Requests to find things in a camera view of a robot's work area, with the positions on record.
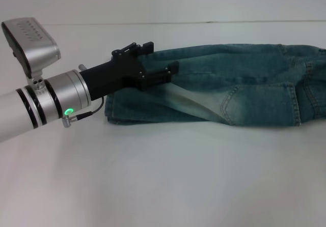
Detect dark left arm cable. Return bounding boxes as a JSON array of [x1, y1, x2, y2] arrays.
[[63, 97, 105, 129]]

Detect blue denim shorts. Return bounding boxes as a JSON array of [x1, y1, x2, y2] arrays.
[[104, 43, 326, 127]]

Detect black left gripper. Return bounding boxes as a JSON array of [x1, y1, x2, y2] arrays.
[[78, 41, 180, 101]]

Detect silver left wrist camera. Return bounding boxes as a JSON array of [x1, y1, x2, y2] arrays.
[[1, 17, 62, 79]]

